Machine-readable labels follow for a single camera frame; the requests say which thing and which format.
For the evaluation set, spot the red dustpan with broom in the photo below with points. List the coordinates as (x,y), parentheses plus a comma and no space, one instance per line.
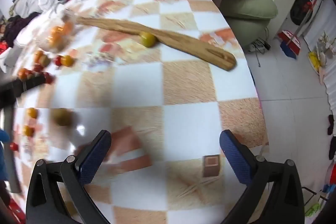
(290,43)

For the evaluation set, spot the yellow cherry tomato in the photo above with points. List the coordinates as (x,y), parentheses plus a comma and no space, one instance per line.
(32,112)
(28,131)

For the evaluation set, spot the small brown box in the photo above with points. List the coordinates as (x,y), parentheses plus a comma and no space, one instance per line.
(210,165)

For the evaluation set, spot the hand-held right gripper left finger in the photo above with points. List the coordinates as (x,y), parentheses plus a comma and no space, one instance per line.
(95,158)

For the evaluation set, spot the cluster of cherry tomatoes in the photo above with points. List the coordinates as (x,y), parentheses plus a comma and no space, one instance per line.
(67,61)

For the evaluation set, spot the green item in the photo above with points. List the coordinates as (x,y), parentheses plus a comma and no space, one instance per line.
(312,209)

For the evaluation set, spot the dark maroon clothing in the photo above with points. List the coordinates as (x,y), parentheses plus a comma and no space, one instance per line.
(18,27)

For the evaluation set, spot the clear plastic bag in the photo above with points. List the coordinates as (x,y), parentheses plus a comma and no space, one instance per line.
(60,18)

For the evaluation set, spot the yellow-green cherry tomato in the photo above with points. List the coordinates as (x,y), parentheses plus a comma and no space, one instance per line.
(147,39)

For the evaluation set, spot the small orange fruit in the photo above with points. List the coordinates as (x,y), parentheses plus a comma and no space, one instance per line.
(68,28)
(56,33)

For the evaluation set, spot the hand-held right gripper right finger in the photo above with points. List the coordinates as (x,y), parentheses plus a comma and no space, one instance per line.
(236,158)

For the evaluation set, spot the white flower ornament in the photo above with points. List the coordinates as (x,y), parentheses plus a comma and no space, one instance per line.
(326,43)

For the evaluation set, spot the green cherry tomato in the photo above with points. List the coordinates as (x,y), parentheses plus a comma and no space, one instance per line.
(62,117)

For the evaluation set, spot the wooden spatula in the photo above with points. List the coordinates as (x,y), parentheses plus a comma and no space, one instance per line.
(183,41)

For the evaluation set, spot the black metal frame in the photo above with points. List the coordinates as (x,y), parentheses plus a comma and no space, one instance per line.
(311,191)

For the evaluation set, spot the yellow item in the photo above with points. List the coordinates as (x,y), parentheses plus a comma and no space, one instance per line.
(315,60)

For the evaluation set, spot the white washing machine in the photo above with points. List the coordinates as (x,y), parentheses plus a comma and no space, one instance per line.
(304,6)

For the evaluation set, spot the green armchair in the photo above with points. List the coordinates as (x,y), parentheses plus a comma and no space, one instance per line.
(246,8)

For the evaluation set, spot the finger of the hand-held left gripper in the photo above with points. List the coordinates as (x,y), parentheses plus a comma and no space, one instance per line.
(11,155)
(31,85)

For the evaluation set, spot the red cherry tomato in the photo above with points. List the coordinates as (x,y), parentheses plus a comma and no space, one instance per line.
(13,146)

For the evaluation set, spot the blue cloth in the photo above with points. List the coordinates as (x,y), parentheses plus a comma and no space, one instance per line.
(3,150)

